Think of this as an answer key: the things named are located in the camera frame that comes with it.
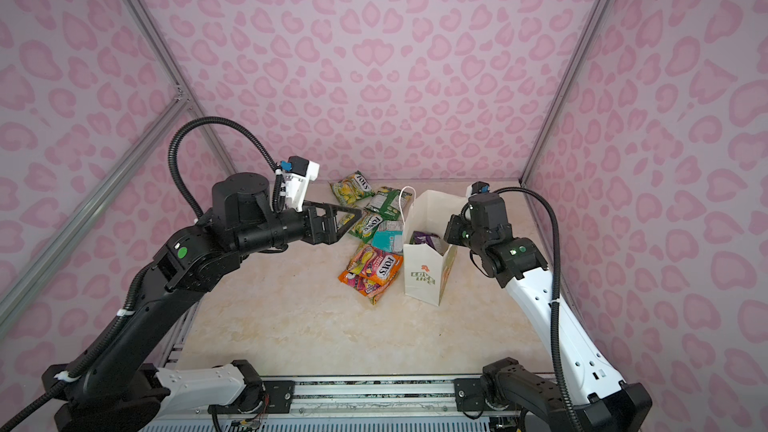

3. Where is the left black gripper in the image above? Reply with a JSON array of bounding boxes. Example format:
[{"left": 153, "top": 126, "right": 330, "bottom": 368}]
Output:
[{"left": 237, "top": 197, "right": 363, "bottom": 260}]

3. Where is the purple Fox's berries bag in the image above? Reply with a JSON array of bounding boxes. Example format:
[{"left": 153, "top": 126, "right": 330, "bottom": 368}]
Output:
[{"left": 410, "top": 231, "right": 448, "bottom": 255}]

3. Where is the white paper bag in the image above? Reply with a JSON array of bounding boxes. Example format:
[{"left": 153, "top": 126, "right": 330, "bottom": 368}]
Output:
[{"left": 401, "top": 190, "right": 467, "bottom": 306}]

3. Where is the orange Fox's fruit bag top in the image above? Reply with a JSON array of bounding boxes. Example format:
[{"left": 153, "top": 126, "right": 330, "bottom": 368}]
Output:
[{"left": 340, "top": 244, "right": 404, "bottom": 286}]

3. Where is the orange fox's fruit bag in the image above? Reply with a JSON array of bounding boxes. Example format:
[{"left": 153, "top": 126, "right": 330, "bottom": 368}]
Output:
[
  {"left": 340, "top": 244, "right": 404, "bottom": 286},
  {"left": 338, "top": 272, "right": 395, "bottom": 305}
]

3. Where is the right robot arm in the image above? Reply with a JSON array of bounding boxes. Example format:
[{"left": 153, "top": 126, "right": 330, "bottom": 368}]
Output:
[{"left": 444, "top": 182, "right": 652, "bottom": 431}]

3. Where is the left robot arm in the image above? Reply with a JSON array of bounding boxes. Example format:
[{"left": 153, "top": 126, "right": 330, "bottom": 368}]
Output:
[{"left": 44, "top": 173, "right": 352, "bottom": 431}]

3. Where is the green yellow Fox's bag rear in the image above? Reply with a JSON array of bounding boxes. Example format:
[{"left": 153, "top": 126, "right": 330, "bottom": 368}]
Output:
[{"left": 348, "top": 211, "right": 384, "bottom": 244}]

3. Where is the yellow green Fox's bag far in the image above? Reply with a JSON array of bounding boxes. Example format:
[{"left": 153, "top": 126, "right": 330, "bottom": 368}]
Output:
[{"left": 330, "top": 171, "right": 374, "bottom": 207}]

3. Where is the teal white snack bag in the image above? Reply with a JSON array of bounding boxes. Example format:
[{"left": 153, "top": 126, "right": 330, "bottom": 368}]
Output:
[{"left": 370, "top": 221, "right": 404, "bottom": 255}]

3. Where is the green white snack bag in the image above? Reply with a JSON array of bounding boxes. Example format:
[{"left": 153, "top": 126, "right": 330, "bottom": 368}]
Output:
[{"left": 364, "top": 186, "right": 413, "bottom": 221}]

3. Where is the orange Fox's fruit bag bottom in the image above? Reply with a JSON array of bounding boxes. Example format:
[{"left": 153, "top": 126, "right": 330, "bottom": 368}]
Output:
[{"left": 338, "top": 272, "right": 395, "bottom": 305}]

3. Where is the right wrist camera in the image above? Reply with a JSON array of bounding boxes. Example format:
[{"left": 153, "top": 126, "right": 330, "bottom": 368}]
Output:
[{"left": 470, "top": 181, "right": 489, "bottom": 195}]

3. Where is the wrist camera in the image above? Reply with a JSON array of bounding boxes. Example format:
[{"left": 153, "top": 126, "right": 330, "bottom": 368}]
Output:
[
  {"left": 470, "top": 181, "right": 489, "bottom": 195},
  {"left": 276, "top": 156, "right": 320, "bottom": 212}
]

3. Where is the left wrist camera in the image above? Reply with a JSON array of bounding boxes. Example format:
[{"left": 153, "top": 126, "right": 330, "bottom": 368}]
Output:
[{"left": 276, "top": 156, "right": 320, "bottom": 212}]

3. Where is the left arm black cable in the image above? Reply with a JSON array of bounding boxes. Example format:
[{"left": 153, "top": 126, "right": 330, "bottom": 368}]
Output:
[{"left": 0, "top": 116, "right": 283, "bottom": 432}]

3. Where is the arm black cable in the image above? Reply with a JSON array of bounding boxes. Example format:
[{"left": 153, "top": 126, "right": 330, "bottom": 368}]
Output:
[
  {"left": 0, "top": 116, "right": 283, "bottom": 432},
  {"left": 491, "top": 186, "right": 580, "bottom": 432}
]

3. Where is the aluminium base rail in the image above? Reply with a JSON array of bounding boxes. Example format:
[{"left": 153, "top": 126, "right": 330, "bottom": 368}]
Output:
[{"left": 144, "top": 374, "right": 549, "bottom": 431}]

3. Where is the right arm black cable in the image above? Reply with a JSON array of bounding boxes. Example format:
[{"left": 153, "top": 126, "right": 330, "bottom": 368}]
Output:
[{"left": 491, "top": 186, "right": 580, "bottom": 432}]

